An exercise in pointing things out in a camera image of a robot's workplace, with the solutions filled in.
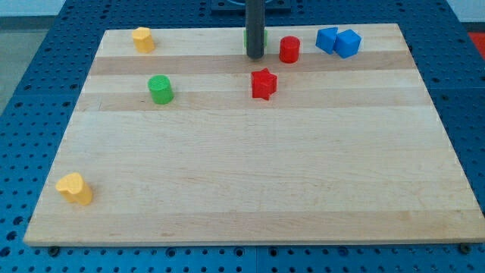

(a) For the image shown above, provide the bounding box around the blue cube block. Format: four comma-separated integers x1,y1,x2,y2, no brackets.
333,30,361,58

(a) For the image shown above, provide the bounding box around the red star block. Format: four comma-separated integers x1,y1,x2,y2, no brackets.
251,68,277,100

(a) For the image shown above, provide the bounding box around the light wooden board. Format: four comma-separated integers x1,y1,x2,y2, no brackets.
24,24,484,246

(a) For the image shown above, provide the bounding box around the green cylinder block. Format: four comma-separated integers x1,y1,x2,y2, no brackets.
147,75,174,105

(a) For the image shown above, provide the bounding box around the red cylinder block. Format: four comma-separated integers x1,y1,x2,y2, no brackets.
279,36,301,64

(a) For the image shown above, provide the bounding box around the green block behind rod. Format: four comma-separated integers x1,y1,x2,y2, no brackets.
243,30,268,48

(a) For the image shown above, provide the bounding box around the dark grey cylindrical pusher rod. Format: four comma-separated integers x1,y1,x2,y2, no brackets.
246,0,265,60

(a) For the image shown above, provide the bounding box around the blue triangular prism block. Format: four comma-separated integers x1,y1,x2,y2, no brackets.
315,27,338,55

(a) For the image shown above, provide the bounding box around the yellow pentagon block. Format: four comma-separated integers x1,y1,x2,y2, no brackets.
132,27,155,53

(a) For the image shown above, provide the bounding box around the yellow heart block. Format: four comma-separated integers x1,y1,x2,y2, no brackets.
55,172,93,206

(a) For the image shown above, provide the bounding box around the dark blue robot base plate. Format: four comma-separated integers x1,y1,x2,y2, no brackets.
208,0,292,14

